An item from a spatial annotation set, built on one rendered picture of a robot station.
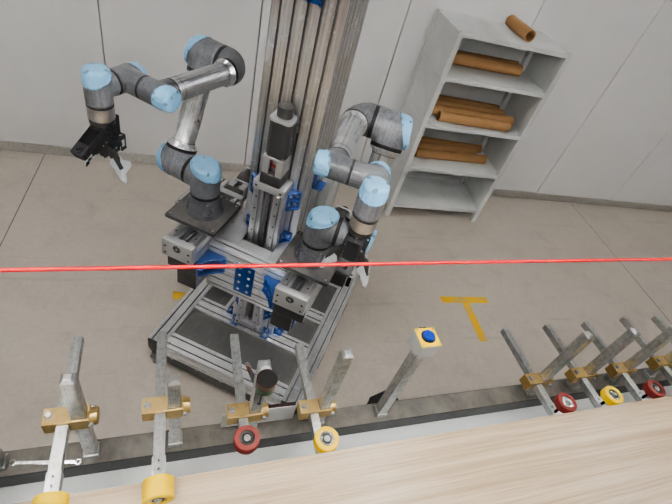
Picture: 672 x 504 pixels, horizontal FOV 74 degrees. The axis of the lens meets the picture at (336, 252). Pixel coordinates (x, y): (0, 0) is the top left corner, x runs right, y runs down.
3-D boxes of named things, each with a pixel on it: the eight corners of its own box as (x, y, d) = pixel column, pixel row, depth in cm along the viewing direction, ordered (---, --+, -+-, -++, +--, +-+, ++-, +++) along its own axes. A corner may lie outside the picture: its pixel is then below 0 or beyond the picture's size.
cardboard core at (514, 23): (508, 13, 319) (528, 28, 299) (518, 15, 322) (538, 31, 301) (503, 25, 325) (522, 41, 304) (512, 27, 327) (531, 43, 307)
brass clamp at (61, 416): (47, 414, 127) (44, 406, 124) (100, 409, 131) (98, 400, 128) (43, 436, 123) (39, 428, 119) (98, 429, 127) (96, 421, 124)
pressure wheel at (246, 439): (230, 441, 146) (233, 425, 138) (254, 437, 148) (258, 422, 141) (232, 466, 140) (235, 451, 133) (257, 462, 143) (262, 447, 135)
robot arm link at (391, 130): (332, 240, 178) (377, 103, 160) (368, 252, 178) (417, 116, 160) (329, 250, 167) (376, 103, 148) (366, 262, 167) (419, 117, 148)
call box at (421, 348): (406, 341, 148) (414, 328, 142) (425, 340, 150) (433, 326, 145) (413, 360, 143) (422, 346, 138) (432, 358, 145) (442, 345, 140)
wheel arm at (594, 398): (540, 328, 219) (545, 323, 216) (546, 328, 220) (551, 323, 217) (595, 413, 190) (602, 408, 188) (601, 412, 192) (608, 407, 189)
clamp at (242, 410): (225, 411, 150) (226, 403, 147) (265, 406, 154) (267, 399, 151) (226, 427, 146) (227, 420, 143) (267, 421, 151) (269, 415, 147)
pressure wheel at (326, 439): (304, 455, 148) (310, 441, 140) (315, 435, 154) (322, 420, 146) (324, 469, 146) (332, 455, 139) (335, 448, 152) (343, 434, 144)
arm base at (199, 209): (198, 193, 192) (198, 174, 185) (229, 206, 191) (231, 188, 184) (177, 211, 181) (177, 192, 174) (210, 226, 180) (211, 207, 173)
